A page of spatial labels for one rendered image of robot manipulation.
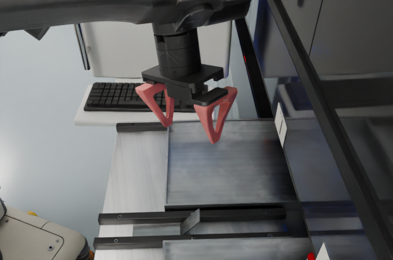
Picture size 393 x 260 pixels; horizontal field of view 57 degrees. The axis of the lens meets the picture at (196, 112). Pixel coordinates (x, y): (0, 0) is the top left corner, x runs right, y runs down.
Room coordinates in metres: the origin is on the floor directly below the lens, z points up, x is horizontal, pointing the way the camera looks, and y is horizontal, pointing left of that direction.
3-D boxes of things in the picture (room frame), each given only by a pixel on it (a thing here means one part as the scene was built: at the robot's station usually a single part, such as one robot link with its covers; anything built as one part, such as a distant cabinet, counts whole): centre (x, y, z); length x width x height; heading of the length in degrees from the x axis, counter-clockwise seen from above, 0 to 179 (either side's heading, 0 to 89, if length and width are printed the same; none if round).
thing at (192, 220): (0.41, 0.06, 0.91); 0.14 x 0.03 x 0.06; 92
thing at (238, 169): (0.58, -0.10, 0.90); 0.34 x 0.26 x 0.04; 92
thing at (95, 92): (0.94, 0.16, 0.82); 0.40 x 0.14 x 0.02; 89
